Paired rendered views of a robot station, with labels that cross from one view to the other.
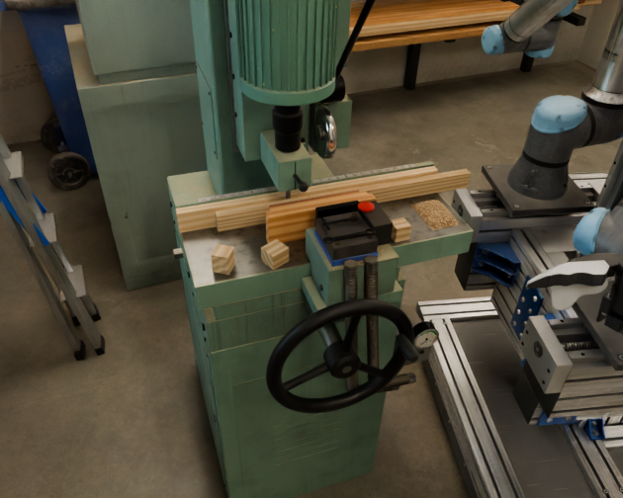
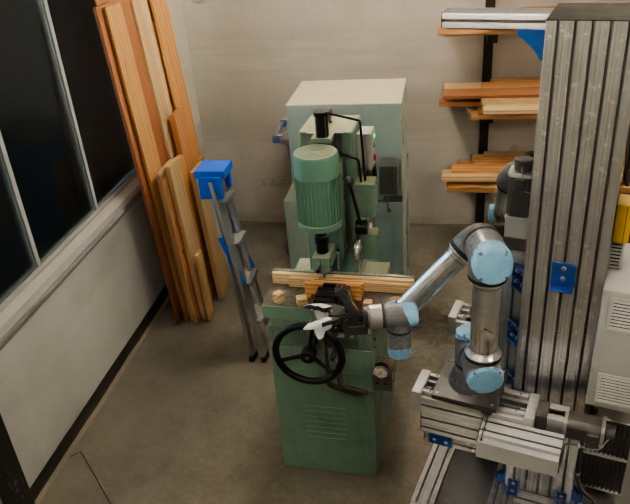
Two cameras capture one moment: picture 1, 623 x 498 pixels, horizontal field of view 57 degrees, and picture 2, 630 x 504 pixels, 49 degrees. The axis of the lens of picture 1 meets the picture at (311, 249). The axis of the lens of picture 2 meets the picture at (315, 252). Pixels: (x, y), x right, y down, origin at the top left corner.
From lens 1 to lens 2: 1.84 m
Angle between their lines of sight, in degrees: 31
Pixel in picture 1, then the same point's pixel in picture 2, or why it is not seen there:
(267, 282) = (295, 312)
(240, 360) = (284, 353)
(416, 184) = (397, 286)
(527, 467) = (452, 491)
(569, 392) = (425, 413)
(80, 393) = (242, 379)
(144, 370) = not seen: hidden behind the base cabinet
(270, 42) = (302, 206)
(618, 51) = not seen: hidden behind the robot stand
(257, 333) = (292, 340)
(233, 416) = (282, 388)
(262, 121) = not seen: hidden behind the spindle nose
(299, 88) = (314, 226)
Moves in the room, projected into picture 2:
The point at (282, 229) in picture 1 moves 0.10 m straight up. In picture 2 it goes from (311, 290) to (309, 269)
